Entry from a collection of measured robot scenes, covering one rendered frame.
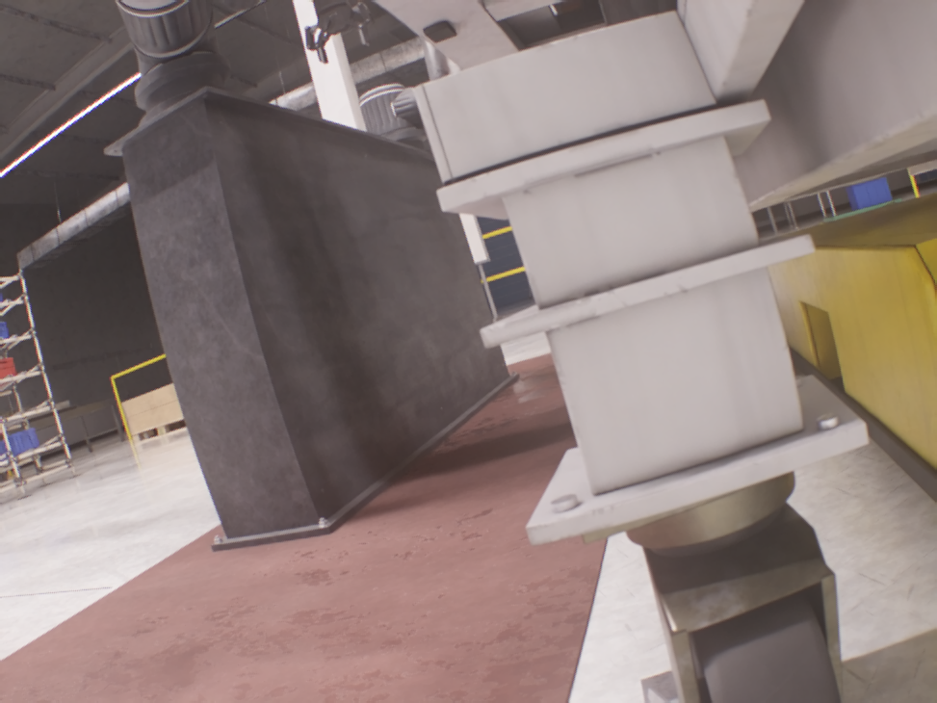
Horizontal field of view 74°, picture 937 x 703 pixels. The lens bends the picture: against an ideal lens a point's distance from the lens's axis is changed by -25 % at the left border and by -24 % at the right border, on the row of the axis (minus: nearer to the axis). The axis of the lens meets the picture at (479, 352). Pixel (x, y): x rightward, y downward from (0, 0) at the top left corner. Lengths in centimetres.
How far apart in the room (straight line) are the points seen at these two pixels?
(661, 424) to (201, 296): 125
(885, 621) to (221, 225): 130
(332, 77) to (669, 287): 590
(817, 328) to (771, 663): 101
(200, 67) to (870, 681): 158
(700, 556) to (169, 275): 133
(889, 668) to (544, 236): 38
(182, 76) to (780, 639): 154
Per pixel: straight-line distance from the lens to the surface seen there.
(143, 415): 939
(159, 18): 148
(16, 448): 655
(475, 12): 122
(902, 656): 56
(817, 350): 131
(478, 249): 880
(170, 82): 166
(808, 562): 35
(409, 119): 301
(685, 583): 35
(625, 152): 32
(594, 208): 33
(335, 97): 612
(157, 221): 159
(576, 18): 166
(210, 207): 151
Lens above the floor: 32
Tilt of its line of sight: 3 degrees down
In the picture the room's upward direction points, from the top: 17 degrees counter-clockwise
